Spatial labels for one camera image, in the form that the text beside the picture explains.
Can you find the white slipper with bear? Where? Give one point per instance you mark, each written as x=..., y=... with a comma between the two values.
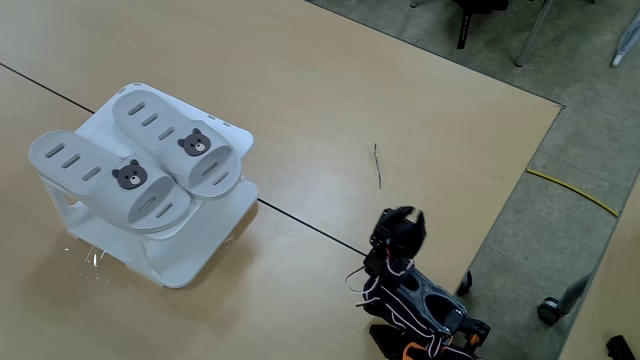
x=170, y=135
x=100, y=175

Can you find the white two-tier plastic box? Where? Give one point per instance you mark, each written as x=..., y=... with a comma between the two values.
x=215, y=220

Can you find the black table caster wheel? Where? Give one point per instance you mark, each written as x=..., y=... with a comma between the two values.
x=465, y=284

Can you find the chair leg with caster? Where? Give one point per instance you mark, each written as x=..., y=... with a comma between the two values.
x=550, y=310

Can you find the black chair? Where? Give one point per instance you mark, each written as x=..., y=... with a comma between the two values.
x=475, y=7

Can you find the small black object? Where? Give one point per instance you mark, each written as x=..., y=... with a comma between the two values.
x=620, y=347

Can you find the white folded umbrella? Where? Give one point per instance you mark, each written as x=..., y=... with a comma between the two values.
x=627, y=40

